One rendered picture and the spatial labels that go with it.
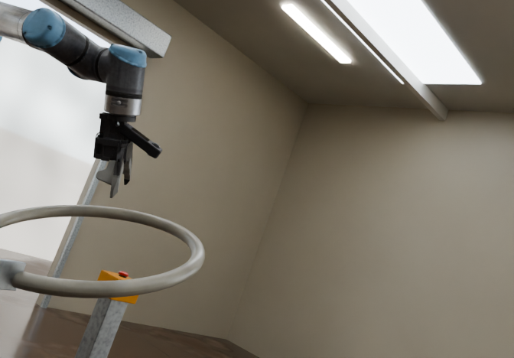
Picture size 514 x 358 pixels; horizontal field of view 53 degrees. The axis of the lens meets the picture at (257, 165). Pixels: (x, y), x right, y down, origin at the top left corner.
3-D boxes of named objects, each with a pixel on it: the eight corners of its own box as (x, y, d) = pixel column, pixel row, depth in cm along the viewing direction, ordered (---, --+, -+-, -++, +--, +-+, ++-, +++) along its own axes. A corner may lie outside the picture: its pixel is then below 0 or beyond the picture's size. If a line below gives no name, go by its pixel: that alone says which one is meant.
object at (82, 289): (81, 331, 80) (82, 313, 80) (-90, 239, 103) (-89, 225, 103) (245, 257, 122) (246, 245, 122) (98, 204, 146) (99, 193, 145)
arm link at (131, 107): (144, 98, 135) (137, 100, 125) (142, 116, 135) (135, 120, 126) (110, 92, 134) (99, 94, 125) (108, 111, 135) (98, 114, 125)
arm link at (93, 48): (66, 30, 132) (100, 36, 126) (97, 53, 142) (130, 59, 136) (51, 63, 131) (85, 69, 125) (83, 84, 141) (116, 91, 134)
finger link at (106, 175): (92, 195, 127) (101, 161, 131) (116, 198, 127) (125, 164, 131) (89, 190, 124) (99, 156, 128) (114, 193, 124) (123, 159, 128)
